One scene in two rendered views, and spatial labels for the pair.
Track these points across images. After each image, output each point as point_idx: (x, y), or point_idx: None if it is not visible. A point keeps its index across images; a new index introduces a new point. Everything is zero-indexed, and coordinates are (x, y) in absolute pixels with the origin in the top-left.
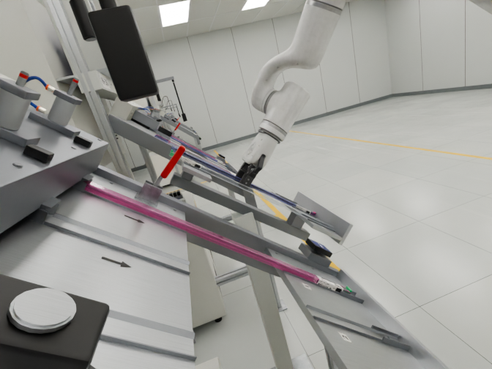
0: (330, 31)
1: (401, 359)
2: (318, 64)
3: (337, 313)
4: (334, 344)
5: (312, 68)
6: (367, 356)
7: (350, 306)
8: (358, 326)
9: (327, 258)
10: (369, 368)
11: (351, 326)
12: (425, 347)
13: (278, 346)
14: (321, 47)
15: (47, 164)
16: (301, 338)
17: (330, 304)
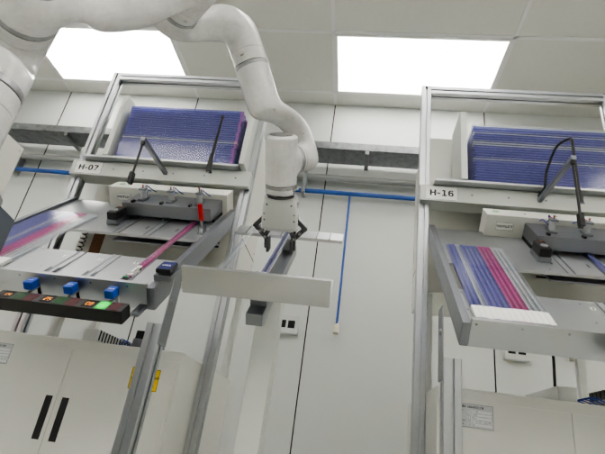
0: (240, 85)
1: (76, 273)
2: (252, 111)
3: (112, 265)
4: (100, 254)
5: (255, 117)
6: (88, 261)
7: (114, 276)
8: (101, 268)
9: (157, 273)
10: (85, 258)
11: (103, 265)
12: (67, 274)
13: None
14: (245, 100)
15: (158, 204)
16: None
17: (120, 266)
